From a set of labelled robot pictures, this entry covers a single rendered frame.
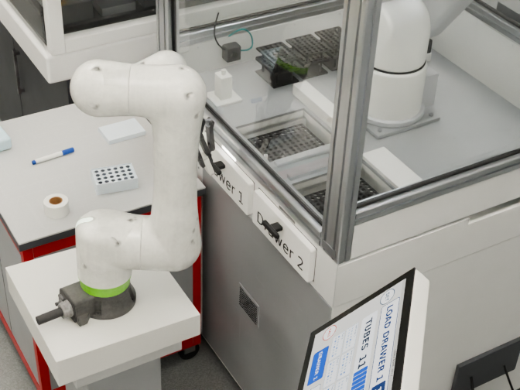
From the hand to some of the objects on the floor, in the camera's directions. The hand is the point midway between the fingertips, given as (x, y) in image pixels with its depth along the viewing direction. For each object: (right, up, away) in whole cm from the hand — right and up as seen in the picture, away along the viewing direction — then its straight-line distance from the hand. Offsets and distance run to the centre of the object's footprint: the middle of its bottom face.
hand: (206, 163), depth 272 cm
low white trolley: (-45, -58, +73) cm, 104 cm away
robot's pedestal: (-26, -101, +17) cm, 106 cm away
